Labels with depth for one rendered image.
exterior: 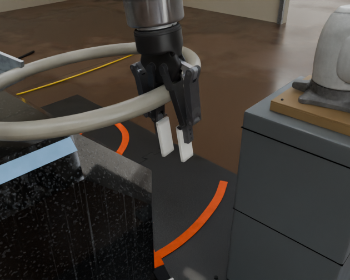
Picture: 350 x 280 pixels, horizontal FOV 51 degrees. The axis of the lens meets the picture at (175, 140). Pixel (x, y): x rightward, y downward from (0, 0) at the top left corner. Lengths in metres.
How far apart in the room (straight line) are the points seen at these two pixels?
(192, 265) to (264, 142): 0.74
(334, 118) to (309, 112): 0.07
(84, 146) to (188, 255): 0.93
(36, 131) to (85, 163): 0.36
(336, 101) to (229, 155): 1.32
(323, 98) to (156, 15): 0.73
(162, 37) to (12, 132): 0.27
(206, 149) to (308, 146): 1.40
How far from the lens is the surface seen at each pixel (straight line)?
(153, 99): 0.59
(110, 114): 0.57
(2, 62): 1.01
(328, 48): 1.14
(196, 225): 1.86
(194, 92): 0.59
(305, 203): 1.22
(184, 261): 1.72
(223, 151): 2.44
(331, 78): 1.16
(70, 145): 0.92
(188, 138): 0.63
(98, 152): 0.99
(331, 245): 1.27
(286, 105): 1.16
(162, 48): 0.57
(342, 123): 1.12
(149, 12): 0.56
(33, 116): 1.03
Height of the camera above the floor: 1.32
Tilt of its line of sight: 31 degrees down
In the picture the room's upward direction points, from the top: straight up
